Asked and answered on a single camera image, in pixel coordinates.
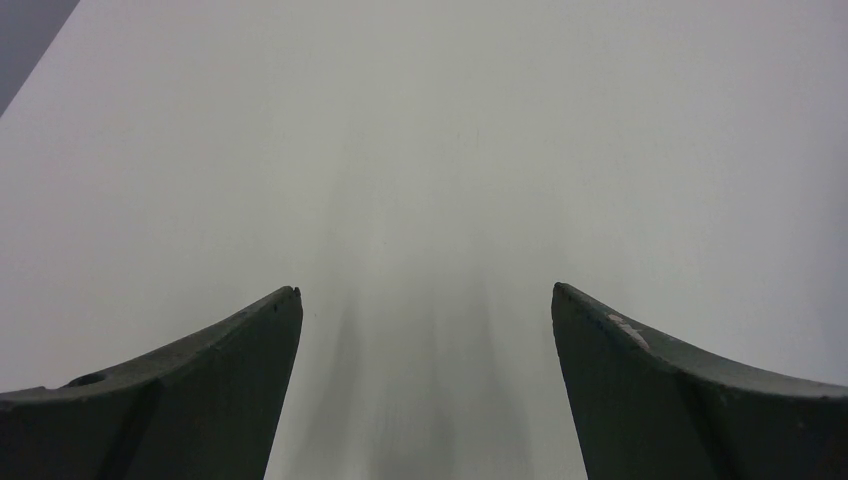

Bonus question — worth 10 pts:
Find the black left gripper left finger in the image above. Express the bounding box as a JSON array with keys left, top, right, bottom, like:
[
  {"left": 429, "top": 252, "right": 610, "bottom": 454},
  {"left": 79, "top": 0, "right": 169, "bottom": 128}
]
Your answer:
[{"left": 1, "top": 287, "right": 303, "bottom": 479}]

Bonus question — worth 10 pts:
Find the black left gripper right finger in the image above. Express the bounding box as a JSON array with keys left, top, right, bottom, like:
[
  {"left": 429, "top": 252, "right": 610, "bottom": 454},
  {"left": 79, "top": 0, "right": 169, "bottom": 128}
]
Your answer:
[{"left": 551, "top": 283, "right": 847, "bottom": 479}]

